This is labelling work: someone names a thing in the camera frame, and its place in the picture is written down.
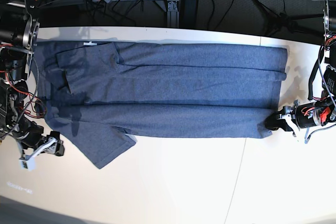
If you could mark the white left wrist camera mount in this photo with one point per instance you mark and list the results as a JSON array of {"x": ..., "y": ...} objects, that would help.
[{"x": 300, "y": 134}]

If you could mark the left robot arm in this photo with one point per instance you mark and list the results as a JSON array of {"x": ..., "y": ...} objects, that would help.
[{"x": 321, "y": 87}]

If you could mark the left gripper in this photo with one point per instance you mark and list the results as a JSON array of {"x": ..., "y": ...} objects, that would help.
[{"x": 307, "y": 115}]

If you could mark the blue grey T-shirt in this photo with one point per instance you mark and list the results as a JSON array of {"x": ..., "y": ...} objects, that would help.
[{"x": 101, "y": 97}]

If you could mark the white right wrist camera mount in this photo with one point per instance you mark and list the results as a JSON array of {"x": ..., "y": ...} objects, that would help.
[{"x": 28, "y": 161}]

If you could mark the aluminium mounting bracket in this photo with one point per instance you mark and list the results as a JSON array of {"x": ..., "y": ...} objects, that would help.
[{"x": 173, "y": 14}]

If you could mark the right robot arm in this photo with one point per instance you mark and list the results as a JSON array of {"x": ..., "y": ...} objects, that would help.
[{"x": 19, "y": 29}]

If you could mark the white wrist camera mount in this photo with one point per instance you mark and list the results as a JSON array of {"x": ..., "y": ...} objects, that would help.
[
  {"x": 28, "y": 161},
  {"x": 300, "y": 134}
]

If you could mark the black tripod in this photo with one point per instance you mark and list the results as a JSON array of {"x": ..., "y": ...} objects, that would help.
[{"x": 275, "y": 22}]

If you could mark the black power adapter brick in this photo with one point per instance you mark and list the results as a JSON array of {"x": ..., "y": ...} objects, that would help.
[{"x": 188, "y": 14}]

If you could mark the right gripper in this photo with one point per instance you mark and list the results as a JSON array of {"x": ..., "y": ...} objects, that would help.
[{"x": 33, "y": 138}]

